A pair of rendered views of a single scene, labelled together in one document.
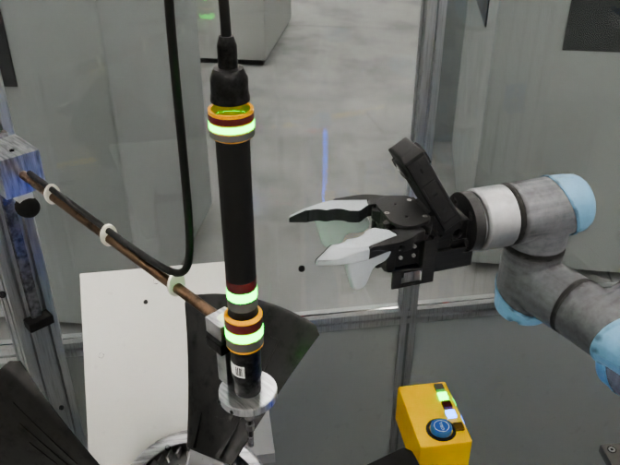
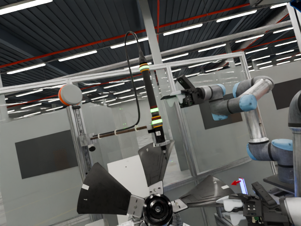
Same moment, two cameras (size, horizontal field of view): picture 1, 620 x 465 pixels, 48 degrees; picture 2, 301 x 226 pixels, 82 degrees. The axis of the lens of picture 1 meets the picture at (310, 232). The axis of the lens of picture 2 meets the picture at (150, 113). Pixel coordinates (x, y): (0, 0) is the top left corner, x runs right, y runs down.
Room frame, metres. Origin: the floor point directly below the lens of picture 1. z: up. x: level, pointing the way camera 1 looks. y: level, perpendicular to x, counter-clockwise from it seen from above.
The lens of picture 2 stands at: (-0.14, 0.18, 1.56)
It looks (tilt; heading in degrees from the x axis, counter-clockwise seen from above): 3 degrees up; 354
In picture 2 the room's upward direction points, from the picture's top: 13 degrees counter-clockwise
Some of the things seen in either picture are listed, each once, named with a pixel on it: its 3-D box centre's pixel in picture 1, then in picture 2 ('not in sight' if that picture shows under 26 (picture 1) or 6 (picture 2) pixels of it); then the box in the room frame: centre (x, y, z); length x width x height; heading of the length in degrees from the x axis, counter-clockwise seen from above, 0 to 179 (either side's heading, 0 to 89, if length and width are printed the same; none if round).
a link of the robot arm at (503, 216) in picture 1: (484, 216); (202, 93); (0.72, -0.21, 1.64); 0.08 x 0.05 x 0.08; 19
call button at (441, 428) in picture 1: (441, 428); not in sight; (0.92, -0.24, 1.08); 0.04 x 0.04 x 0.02
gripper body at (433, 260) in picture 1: (423, 233); (191, 97); (0.69, -0.13, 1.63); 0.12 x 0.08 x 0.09; 109
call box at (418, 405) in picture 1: (431, 431); not in sight; (0.97, -0.24, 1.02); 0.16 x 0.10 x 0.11; 9
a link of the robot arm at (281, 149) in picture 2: not in sight; (284, 150); (0.82, -0.66, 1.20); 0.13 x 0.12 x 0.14; 31
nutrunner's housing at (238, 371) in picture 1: (239, 253); (152, 99); (0.62, 0.07, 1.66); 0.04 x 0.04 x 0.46
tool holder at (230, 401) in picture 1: (241, 361); (158, 133); (0.63, 0.08, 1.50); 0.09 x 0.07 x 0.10; 44
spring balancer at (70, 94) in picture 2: not in sight; (70, 95); (1.14, 0.57, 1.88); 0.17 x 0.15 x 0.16; 99
